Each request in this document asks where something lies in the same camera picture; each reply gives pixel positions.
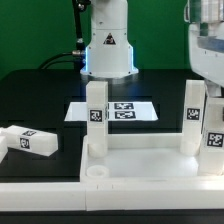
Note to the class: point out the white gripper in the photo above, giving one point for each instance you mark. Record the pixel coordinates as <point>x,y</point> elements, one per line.
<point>207,56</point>

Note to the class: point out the white desk top tray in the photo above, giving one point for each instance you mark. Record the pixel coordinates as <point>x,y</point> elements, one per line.
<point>142,157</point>

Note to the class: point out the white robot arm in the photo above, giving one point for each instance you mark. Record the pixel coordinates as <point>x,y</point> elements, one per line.
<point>109,54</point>

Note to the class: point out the white front obstacle bar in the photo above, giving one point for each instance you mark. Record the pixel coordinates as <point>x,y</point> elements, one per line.
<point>73,196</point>

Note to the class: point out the white obstacle bar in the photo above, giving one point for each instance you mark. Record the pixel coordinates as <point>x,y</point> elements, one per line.
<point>3,148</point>
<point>73,196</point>

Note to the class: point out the white sheet with tags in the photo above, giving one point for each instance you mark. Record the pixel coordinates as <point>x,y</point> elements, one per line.
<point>117,111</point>

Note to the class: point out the white left obstacle bar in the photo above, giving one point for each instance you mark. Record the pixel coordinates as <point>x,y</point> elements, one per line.
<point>3,148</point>

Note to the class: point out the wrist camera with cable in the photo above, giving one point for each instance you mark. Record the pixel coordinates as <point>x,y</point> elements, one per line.
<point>187,12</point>

